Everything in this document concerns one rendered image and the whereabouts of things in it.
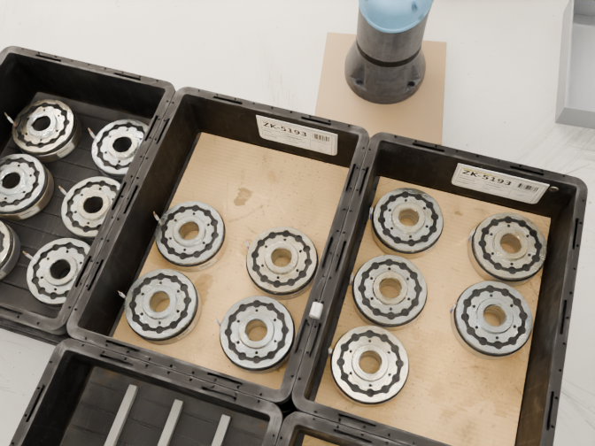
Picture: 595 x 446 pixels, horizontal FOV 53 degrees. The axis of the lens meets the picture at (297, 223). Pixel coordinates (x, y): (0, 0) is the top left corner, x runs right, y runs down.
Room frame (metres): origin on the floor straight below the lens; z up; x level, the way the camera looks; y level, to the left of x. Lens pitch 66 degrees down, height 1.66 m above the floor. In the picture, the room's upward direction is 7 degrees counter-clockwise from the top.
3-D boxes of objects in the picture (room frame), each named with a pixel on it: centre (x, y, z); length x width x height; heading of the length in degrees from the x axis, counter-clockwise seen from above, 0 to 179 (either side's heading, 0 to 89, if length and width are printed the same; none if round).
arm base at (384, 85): (0.71, -0.20, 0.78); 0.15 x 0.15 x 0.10
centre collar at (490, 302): (0.19, -0.25, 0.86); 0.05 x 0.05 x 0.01
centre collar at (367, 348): (0.15, -0.07, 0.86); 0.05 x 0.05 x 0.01
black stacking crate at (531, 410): (0.22, -0.18, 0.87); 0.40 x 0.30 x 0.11; 156
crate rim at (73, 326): (0.34, 0.10, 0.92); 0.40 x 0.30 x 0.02; 156
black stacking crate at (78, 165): (0.46, 0.37, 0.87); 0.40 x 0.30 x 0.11; 156
